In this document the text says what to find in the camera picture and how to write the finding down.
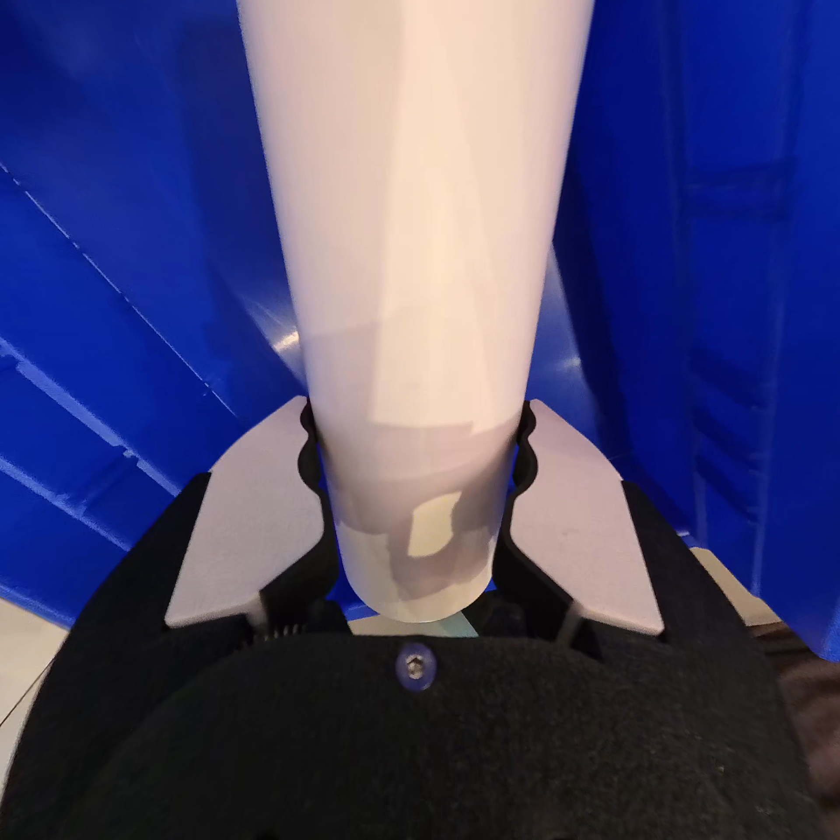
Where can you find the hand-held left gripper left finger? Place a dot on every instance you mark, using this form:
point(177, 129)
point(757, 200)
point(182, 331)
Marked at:
point(249, 538)

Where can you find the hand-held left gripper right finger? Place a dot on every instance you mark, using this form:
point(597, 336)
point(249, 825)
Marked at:
point(577, 538)

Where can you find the white bottle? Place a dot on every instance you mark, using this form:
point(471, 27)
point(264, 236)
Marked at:
point(420, 262)

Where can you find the blue plastic bin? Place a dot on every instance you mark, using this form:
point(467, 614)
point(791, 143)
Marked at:
point(131, 229)

